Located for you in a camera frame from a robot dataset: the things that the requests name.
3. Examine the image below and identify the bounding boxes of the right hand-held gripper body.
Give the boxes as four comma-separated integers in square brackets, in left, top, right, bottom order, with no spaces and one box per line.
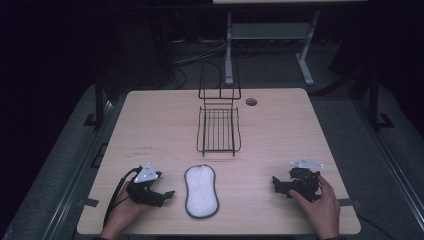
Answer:
[286,157,325,203]

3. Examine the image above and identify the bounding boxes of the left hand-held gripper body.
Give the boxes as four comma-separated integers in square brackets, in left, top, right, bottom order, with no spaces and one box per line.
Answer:
[126,161,163,207]

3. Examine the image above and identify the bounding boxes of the person's right hand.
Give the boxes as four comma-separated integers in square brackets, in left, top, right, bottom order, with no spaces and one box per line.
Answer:
[288,174,341,240]

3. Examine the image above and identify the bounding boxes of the person's left hand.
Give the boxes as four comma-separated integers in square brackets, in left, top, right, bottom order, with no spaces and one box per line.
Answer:
[99,181,152,240]

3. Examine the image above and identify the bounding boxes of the white sponge with dark edge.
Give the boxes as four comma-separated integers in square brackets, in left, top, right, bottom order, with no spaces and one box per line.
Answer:
[183,163,221,220]

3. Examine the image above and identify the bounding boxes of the aluminium rail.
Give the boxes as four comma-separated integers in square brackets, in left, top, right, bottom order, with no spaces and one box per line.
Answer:
[354,99,424,223]
[41,99,116,240]

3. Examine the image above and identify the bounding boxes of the black wire rack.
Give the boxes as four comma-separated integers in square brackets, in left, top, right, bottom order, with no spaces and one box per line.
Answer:
[196,55,242,158]

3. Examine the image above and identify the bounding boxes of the black frame post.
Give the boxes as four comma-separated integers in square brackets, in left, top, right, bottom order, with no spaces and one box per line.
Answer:
[83,74,107,132]
[366,68,395,132]

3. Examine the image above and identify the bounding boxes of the thin black cable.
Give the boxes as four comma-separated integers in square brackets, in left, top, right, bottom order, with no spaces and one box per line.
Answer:
[355,213,399,240]

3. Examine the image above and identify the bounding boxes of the floor cables bundle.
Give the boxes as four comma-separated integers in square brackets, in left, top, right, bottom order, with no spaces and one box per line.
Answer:
[171,39,228,66]

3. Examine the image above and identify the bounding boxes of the white table frame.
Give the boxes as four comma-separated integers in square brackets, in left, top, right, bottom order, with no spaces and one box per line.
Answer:
[224,10,322,87]

